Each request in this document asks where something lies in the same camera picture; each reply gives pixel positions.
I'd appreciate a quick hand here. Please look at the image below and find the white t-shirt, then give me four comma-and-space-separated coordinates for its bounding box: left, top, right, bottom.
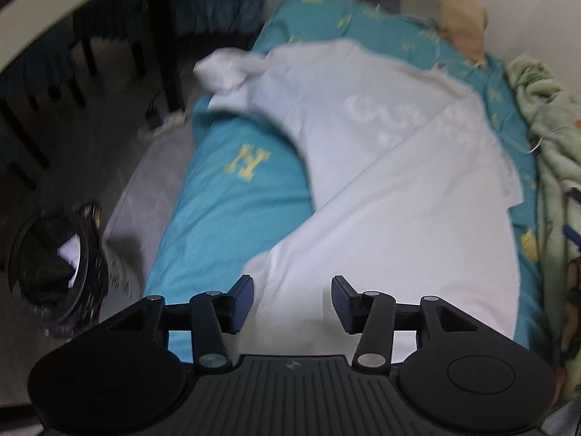
194, 39, 523, 365

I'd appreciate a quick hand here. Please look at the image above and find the black trash bin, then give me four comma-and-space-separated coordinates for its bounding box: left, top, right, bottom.
8, 202, 110, 338

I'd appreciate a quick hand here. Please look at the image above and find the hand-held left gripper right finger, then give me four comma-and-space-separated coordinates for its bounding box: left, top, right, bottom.
331, 275, 481, 370

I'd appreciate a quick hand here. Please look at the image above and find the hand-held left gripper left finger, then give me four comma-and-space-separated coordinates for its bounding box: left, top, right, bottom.
110, 275, 255, 370

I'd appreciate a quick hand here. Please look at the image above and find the teal bed sheet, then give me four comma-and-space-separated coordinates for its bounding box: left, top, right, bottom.
144, 0, 552, 364

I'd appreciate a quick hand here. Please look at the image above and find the green patterned blanket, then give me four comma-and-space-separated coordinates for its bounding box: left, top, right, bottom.
505, 53, 581, 366

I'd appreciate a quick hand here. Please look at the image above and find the dark wooden table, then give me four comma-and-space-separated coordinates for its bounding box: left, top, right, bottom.
144, 0, 268, 114

